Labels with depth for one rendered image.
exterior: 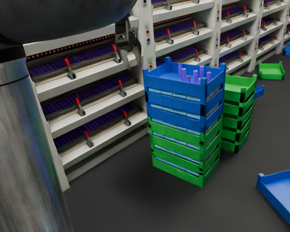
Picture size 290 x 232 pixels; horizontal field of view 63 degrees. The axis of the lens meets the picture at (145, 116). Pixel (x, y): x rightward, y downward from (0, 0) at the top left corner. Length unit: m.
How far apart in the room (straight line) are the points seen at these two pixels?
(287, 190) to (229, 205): 0.28
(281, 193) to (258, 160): 0.23
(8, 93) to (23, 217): 0.15
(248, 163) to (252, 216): 0.33
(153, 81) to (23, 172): 0.80
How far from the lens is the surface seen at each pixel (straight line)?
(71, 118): 1.20
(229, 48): 2.14
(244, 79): 1.44
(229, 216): 1.14
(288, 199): 1.26
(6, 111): 0.29
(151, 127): 1.18
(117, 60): 1.26
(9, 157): 0.31
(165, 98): 1.04
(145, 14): 1.35
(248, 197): 1.22
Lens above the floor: 0.89
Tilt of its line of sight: 29 degrees down
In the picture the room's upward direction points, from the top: 7 degrees counter-clockwise
